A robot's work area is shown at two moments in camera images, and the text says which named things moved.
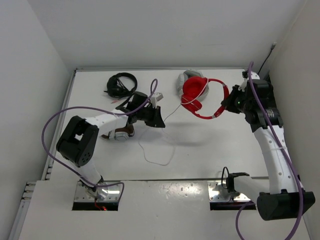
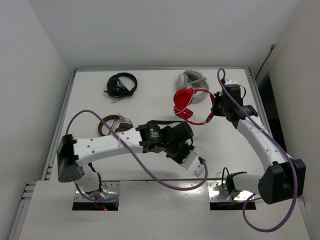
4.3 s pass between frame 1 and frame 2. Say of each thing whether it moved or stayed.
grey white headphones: stayed
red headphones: moved
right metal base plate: stayed
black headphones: stayed
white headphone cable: moved
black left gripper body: moved
